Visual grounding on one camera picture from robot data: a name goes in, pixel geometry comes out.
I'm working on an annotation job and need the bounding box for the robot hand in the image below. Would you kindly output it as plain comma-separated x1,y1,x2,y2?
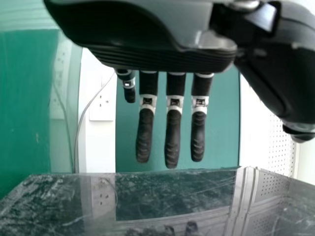
43,0,315,170

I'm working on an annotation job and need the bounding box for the white perforated panel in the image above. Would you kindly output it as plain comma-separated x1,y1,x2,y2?
267,112,296,178

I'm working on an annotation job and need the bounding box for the white wall socket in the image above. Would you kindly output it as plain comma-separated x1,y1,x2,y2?
89,70,117,122

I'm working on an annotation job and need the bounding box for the green wall panel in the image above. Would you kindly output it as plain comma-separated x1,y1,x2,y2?
115,66,241,171

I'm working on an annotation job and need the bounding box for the grey cable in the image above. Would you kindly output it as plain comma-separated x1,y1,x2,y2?
73,70,117,173

